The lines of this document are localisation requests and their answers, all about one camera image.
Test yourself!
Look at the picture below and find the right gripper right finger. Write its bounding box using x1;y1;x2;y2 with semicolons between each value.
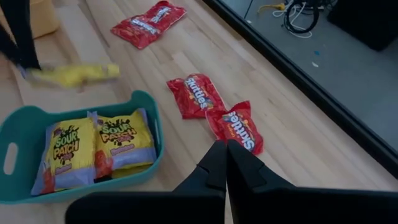
226;139;398;224

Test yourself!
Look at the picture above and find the large black case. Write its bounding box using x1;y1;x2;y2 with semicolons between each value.
326;0;398;52

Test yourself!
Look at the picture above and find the yellow plastic bin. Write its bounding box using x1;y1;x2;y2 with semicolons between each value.
29;0;60;40

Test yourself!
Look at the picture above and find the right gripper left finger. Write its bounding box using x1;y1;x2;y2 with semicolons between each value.
64;139;228;224

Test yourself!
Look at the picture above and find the red Skittles candy bag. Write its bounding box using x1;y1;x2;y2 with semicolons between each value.
110;12;169;50
166;73;226;120
146;0;187;32
205;100;264;156

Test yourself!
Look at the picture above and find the white cable bundle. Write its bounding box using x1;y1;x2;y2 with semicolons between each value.
271;0;314;40

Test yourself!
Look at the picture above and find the teal green plastic bin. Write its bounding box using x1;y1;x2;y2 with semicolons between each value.
0;90;165;205

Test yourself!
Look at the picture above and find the yellow Sour Patch candy bag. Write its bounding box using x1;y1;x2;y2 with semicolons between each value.
88;108;157;180
26;63;121;89
30;117;97;196

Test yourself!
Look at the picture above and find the yellow cable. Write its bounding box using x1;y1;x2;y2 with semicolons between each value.
256;2;287;16

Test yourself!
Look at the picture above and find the long thin black cable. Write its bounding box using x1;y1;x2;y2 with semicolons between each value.
243;0;255;20

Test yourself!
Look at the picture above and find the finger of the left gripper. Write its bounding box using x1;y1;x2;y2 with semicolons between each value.
7;0;42;70
0;24;22;65

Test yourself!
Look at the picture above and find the black cable coil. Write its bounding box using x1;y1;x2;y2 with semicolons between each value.
284;0;321;35

